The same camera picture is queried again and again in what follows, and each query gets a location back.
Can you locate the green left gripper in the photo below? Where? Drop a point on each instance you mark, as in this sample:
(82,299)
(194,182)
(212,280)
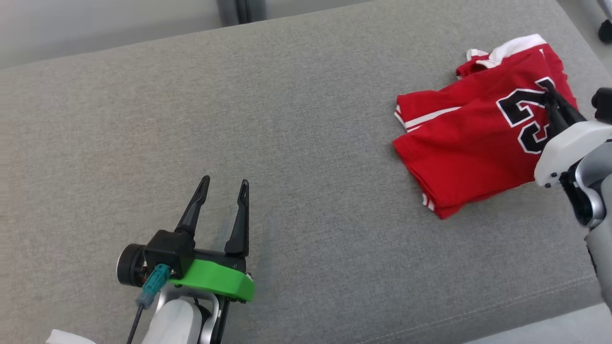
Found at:
(215,279)

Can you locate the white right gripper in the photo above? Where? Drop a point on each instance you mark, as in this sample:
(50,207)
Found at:
(569,148)

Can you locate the red shorts white waistband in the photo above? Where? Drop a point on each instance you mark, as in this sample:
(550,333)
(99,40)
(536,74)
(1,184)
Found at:
(516,47)

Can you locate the red white numbered jersey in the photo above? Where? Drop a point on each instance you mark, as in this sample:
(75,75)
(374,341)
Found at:
(454,153)

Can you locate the black caster wheel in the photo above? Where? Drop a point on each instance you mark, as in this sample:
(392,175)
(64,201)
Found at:
(606,32)

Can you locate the black cylindrical left gripper motor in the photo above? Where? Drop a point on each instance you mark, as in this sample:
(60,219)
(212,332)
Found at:
(128,265)

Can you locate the grey cart leg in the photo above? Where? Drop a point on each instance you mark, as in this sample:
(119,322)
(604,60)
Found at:
(606,7)

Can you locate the grey pillar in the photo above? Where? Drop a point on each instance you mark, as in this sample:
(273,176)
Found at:
(229,9)

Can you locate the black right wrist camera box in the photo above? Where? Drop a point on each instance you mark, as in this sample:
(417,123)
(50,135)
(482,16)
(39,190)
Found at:
(603,102)

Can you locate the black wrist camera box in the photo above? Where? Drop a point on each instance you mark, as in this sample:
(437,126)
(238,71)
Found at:
(167,253)
(603,102)

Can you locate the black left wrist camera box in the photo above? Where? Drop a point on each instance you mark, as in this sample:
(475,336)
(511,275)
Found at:
(167,253)

